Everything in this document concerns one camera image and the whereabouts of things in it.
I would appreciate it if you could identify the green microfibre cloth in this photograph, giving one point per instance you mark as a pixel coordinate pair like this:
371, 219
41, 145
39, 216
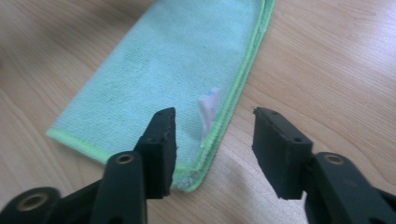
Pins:
162, 62

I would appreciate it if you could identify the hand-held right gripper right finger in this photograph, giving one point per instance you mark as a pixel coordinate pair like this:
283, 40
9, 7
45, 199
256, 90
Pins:
280, 155

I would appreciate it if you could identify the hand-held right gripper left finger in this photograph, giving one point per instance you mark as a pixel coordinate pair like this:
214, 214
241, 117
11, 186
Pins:
152, 155

